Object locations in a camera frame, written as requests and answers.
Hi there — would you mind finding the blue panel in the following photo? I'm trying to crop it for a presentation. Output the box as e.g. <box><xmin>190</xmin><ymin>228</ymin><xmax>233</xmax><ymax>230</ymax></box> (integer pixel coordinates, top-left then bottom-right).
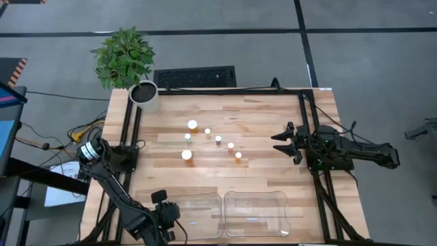
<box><xmin>0</xmin><ymin>109</ymin><xmax>22</xmax><ymax>177</ymax></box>

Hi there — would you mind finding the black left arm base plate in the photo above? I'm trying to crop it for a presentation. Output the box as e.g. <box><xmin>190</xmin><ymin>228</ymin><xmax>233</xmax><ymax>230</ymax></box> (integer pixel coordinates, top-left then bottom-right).
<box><xmin>111</xmin><ymin>145</ymin><xmax>140</xmax><ymax>173</ymax></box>

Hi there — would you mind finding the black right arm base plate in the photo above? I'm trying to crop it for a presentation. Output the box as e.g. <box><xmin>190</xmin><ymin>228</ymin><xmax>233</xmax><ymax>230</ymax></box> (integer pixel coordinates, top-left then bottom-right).
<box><xmin>305</xmin><ymin>136</ymin><xmax>355</xmax><ymax>172</ymax></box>

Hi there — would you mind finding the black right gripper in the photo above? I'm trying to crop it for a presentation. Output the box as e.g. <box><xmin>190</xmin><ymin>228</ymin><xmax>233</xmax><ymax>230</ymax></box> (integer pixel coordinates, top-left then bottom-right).
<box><xmin>271</xmin><ymin>122</ymin><xmax>312</xmax><ymax>165</ymax></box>

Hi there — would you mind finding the green leafy plant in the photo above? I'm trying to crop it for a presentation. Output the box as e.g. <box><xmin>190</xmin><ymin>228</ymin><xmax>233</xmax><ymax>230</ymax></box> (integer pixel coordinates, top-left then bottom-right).
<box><xmin>90</xmin><ymin>26</ymin><xmax>156</xmax><ymax>91</ymax></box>

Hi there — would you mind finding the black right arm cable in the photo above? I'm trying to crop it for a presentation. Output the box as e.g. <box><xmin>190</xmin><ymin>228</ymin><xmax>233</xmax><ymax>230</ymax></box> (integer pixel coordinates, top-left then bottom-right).
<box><xmin>302</xmin><ymin>94</ymin><xmax>358</xmax><ymax>137</ymax></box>

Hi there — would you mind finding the grey chair base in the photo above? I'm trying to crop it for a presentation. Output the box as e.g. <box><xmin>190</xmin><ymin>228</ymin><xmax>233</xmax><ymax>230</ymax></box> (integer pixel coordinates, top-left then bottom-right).
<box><xmin>404</xmin><ymin>118</ymin><xmax>437</xmax><ymax>141</ymax></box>

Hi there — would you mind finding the monitor with blue screen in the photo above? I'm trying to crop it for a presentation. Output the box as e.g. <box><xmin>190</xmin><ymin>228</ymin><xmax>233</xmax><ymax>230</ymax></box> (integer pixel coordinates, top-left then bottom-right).
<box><xmin>0</xmin><ymin>81</ymin><xmax>28</xmax><ymax>109</ymax></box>

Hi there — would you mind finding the black cable with plug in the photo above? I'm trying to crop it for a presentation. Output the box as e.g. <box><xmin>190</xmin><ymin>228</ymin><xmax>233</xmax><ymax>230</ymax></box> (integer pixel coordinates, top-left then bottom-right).
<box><xmin>15</xmin><ymin>121</ymin><xmax>103</xmax><ymax>153</ymax></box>

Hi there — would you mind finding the black desk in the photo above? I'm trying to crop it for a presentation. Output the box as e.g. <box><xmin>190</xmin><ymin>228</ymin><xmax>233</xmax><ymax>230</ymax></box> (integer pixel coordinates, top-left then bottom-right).
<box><xmin>0</xmin><ymin>156</ymin><xmax>90</xmax><ymax>246</ymax></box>

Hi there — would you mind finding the white paper sheet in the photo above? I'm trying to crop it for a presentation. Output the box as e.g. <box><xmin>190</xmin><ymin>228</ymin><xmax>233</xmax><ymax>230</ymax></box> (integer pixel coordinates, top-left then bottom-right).
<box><xmin>44</xmin><ymin>161</ymin><xmax>90</xmax><ymax>208</ymax></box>

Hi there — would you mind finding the hazard striped floor mat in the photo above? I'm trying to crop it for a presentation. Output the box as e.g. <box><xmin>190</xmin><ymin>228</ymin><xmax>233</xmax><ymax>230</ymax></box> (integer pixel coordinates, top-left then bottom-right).
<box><xmin>0</xmin><ymin>57</ymin><xmax>28</xmax><ymax>88</ymax></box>

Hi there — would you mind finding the clear plastic bin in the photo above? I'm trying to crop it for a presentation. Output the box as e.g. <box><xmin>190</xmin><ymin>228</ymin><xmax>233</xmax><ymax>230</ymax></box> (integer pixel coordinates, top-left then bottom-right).
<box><xmin>170</xmin><ymin>191</ymin><xmax>224</xmax><ymax>241</ymax></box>
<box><xmin>223</xmin><ymin>190</ymin><xmax>292</xmax><ymax>238</ymax></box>

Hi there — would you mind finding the white plant pot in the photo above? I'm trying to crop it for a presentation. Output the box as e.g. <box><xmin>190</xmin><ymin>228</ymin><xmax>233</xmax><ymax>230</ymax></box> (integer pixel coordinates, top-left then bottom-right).
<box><xmin>128</xmin><ymin>80</ymin><xmax>162</xmax><ymax>115</ymax></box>

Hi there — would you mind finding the thin black floor cable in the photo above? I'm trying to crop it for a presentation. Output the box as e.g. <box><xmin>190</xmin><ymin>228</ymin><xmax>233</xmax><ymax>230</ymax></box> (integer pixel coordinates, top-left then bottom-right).
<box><xmin>25</xmin><ymin>90</ymin><xmax>111</xmax><ymax>102</ymax></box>

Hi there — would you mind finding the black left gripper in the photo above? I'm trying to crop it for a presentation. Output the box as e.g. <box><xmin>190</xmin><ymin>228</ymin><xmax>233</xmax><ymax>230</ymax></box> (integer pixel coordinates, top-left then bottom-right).
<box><xmin>151</xmin><ymin>189</ymin><xmax>182</xmax><ymax>243</ymax></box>

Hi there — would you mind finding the yellow cable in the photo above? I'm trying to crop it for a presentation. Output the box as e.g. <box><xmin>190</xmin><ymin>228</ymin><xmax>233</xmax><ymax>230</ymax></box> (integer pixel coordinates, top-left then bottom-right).
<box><xmin>70</xmin><ymin>120</ymin><xmax>106</xmax><ymax>144</ymax></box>

